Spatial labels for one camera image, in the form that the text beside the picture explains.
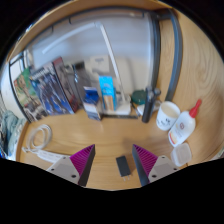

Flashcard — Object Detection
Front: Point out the green figure toy box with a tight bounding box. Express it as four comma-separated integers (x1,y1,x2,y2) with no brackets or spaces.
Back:
12,67,48,124

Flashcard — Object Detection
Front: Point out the white coiled power cable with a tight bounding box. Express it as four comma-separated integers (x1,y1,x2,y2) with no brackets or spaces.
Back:
25,123,54,151

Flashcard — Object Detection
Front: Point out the black ruler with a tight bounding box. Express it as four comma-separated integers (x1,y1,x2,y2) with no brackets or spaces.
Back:
101,113,140,120

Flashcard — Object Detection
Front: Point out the black charger block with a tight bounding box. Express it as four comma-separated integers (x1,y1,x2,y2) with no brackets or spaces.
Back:
115,154,133,183

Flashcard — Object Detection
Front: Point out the small clear plastic container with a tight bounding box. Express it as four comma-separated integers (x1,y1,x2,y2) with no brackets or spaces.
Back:
169,142,193,168

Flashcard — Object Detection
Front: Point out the flat white case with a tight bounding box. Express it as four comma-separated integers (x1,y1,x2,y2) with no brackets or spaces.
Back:
136,103,161,117

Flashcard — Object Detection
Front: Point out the bed with grey-green bedding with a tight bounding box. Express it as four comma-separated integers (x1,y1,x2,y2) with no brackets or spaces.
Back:
0,109,26,160

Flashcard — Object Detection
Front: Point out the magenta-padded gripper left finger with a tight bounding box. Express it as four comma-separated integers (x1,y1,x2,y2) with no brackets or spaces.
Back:
45,143,97,188

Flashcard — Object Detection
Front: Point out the clear bottle with dark cap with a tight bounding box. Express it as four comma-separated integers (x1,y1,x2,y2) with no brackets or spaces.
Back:
71,61,93,108

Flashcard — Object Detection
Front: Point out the white mug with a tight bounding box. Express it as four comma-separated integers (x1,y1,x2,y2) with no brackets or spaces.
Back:
155,100,182,132

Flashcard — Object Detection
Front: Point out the tall light blue carton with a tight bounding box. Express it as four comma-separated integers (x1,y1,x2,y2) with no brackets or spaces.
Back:
98,75,119,112

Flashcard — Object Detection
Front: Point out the white desk lamp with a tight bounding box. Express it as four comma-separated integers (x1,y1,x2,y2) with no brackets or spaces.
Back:
41,21,132,116

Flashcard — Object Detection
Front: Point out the white power strip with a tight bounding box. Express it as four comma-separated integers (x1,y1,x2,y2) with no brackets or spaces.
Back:
22,146,71,165

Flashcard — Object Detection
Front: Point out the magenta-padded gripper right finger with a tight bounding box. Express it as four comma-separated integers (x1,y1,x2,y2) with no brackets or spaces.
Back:
131,143,180,187

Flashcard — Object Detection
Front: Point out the dark metal desk frame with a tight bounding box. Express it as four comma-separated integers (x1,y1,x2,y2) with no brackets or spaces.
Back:
7,6,184,123

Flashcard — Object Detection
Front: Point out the blue robot model box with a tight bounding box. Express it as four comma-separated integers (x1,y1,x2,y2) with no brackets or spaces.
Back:
28,56,81,116

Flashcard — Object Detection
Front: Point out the white box with blue label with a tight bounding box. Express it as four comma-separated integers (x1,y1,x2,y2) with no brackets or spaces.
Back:
87,55,111,76

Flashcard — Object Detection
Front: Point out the small blue and white box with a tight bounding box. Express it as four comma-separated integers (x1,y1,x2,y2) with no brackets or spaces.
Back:
82,86,103,122

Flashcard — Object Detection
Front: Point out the white glue bottle red cap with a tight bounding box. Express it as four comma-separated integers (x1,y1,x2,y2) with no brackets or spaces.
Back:
167,98,203,148

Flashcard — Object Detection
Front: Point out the black electric shaver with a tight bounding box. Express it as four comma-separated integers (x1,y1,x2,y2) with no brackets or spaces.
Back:
141,86,162,124

